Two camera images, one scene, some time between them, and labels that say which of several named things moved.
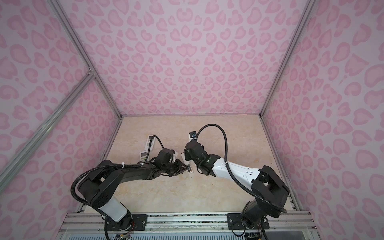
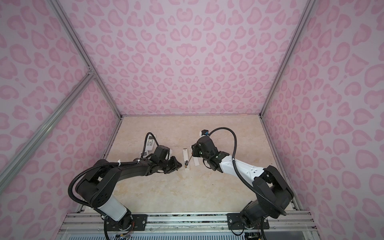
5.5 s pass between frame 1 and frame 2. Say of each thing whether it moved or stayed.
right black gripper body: moved
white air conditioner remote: stayed
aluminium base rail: stayed
